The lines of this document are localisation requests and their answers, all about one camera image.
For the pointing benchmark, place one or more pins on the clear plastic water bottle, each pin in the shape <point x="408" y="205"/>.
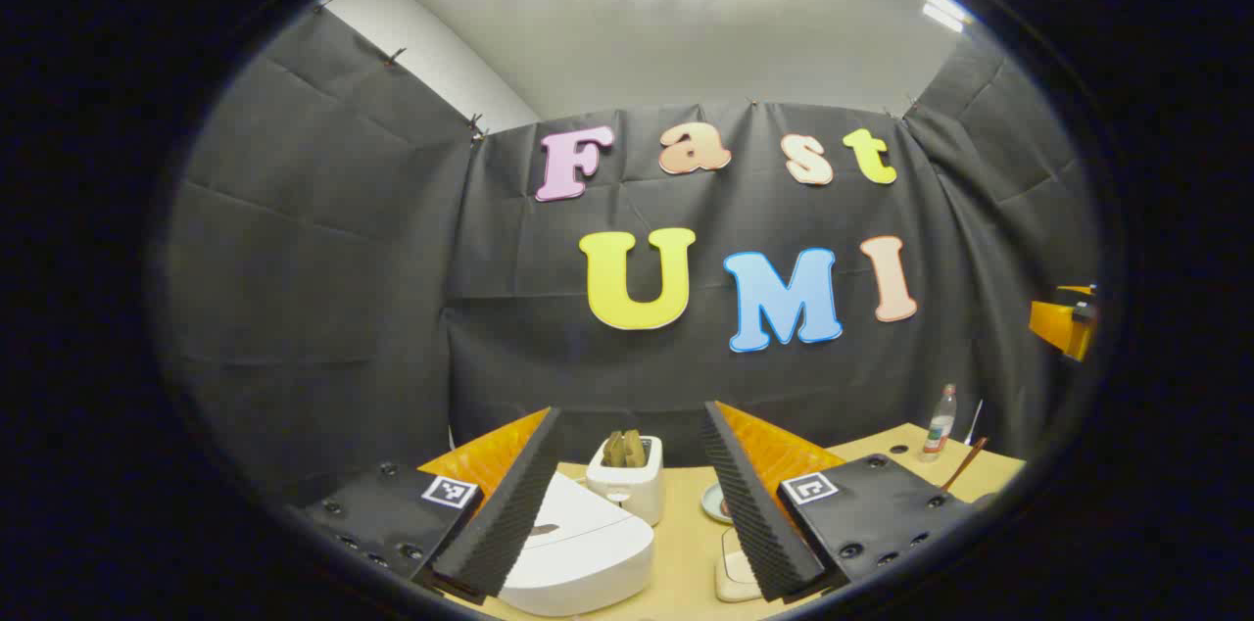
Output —
<point x="939" y="425"/>

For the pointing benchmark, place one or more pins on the brown bread slice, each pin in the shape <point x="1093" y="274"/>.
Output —
<point x="635" y="447"/>
<point x="613" y="451"/>

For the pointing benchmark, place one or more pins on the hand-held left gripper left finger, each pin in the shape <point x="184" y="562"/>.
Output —
<point x="509" y="513"/>

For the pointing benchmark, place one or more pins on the small ceiling light panel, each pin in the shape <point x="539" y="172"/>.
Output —
<point x="945" y="12"/>

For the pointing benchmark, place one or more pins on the pale green round plate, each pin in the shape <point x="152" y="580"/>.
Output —
<point x="712" y="501"/>

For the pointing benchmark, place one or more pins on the beige rounded tray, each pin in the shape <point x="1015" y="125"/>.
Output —
<point x="735" y="582"/>

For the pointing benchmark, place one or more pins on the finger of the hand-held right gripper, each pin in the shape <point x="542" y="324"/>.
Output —
<point x="1060" y="322"/>

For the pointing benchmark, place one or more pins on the white toaster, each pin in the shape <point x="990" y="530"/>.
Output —
<point x="637" y="494"/>

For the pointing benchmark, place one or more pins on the white rice cooker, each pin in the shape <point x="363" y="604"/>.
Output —
<point x="588" y="552"/>

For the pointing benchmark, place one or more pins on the brown wooden spoon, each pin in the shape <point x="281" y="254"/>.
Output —
<point x="965" y="464"/>

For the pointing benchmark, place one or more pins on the black backdrop cloth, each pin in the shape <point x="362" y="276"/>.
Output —
<point x="392" y="259"/>

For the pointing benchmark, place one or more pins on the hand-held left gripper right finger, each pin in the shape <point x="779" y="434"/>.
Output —
<point x="745" y="503"/>

